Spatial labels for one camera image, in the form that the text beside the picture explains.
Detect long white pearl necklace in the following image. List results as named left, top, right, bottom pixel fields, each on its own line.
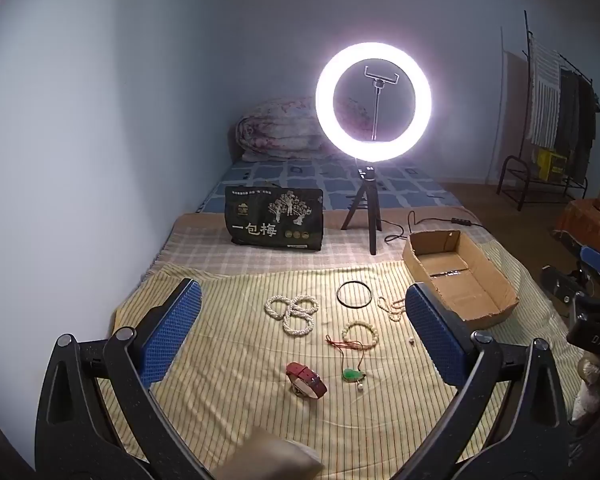
left=264, top=294, right=320, bottom=337

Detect person's right hand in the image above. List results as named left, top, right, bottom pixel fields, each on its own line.
left=571, top=352, right=600, bottom=423

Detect folded floral quilt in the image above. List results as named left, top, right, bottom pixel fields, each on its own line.
left=234, top=96, right=372, bottom=164

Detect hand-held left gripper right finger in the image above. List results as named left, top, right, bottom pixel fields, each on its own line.
left=405, top=282, right=579, bottom=480

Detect dark hanging clothes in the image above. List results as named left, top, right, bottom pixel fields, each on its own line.
left=555, top=66, right=600, bottom=172

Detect white striped hanging garment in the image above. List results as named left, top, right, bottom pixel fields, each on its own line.
left=527, top=34, right=564, bottom=147

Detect black snack bag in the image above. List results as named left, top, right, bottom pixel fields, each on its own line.
left=224, top=184, right=325, bottom=251

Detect black power cable with switch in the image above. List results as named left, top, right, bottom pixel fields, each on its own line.
left=382, top=211, right=482, bottom=242

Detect yellow striped cloth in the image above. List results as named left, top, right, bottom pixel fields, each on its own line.
left=97, top=240, right=597, bottom=480

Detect phone holder clamp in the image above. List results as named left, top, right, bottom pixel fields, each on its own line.
left=364, top=65, right=399, bottom=142

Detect black tripod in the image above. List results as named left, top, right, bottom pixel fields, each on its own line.
left=340, top=161, right=384, bottom=256

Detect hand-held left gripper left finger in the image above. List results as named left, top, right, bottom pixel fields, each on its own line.
left=34, top=278, right=203, bottom=480

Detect black clothes rack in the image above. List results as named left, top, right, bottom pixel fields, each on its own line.
left=496, top=9, right=600, bottom=212

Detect black ring bangle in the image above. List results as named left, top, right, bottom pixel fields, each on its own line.
left=336, top=282, right=373, bottom=307

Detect beige cloth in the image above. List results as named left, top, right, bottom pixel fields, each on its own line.
left=214, top=426, right=327, bottom=480

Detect round ring light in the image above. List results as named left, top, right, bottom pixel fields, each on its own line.
left=314, top=42, right=434, bottom=163

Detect cream bead bracelet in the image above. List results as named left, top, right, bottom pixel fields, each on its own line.
left=341, top=320, right=376, bottom=347

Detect green pendant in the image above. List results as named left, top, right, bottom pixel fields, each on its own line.
left=325, top=334, right=369, bottom=392

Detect red strap wristwatch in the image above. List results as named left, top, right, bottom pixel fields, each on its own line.
left=285, top=361, right=328, bottom=401

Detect orange cloth bundle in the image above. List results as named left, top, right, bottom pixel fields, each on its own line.
left=553, top=198, right=600, bottom=257

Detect thin small-bead bracelet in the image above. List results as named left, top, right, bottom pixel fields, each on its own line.
left=377, top=295, right=412, bottom=322

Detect beige door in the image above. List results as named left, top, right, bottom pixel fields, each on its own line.
left=499, top=27, right=532, bottom=187

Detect pink plaid blanket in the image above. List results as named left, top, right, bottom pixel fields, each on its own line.
left=151, top=209, right=487, bottom=282

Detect cardboard box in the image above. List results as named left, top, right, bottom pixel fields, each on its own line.
left=402, top=230, right=520, bottom=331

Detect yellow box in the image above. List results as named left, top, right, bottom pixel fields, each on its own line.
left=535, top=148, right=567, bottom=181

